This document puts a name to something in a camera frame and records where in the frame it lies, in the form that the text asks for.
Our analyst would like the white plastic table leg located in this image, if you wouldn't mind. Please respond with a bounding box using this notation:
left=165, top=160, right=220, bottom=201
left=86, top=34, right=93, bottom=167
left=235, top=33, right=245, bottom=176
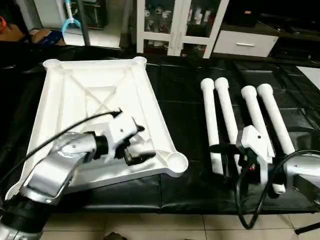
left=256, top=83, right=296, bottom=157
left=240, top=85, right=286, bottom=195
left=200, top=78, right=225, bottom=176
left=214, top=77, right=242, bottom=151

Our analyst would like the white plastic table top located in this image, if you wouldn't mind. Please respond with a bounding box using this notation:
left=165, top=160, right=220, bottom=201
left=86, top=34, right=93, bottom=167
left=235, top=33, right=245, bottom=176
left=20, top=56, right=189, bottom=194

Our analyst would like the black work mat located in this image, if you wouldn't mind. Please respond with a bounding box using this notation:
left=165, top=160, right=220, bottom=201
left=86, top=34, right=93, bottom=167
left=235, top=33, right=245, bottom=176
left=0, top=45, right=320, bottom=216

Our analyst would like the black stand leg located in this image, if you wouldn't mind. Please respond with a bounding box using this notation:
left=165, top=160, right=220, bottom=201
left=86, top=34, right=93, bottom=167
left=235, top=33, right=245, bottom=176
left=295, top=222, right=320, bottom=235

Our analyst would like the white flat sheet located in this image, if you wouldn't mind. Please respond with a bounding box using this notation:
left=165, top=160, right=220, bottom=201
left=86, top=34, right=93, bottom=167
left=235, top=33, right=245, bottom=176
left=296, top=65, right=320, bottom=92

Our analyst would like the white drawer unit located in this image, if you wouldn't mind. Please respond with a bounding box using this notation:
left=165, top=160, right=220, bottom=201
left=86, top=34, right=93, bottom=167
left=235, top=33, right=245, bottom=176
left=212, top=30, right=280, bottom=58

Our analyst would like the white glass door cabinet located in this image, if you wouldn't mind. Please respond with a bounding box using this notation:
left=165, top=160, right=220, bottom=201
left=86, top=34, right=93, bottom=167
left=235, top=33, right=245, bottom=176
left=136, top=0, right=231, bottom=58

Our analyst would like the grey metal pole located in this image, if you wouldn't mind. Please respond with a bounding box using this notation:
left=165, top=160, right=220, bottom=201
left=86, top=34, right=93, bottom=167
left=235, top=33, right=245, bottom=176
left=74, top=0, right=92, bottom=47

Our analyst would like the light blue mop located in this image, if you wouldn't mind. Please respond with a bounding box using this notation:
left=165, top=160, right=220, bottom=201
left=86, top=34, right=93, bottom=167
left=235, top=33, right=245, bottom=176
left=62, top=0, right=84, bottom=37

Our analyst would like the black tv cabinet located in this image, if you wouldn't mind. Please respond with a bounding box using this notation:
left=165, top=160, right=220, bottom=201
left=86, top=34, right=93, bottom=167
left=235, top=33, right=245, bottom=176
left=220, top=0, right=320, bottom=63

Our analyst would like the brown cardboard box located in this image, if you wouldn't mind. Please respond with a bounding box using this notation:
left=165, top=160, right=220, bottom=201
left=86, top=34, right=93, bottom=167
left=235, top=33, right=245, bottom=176
left=27, top=27, right=64, bottom=47

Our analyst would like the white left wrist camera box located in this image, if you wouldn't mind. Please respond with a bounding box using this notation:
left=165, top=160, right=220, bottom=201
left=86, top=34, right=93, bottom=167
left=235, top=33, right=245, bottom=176
left=102, top=115, right=139, bottom=161

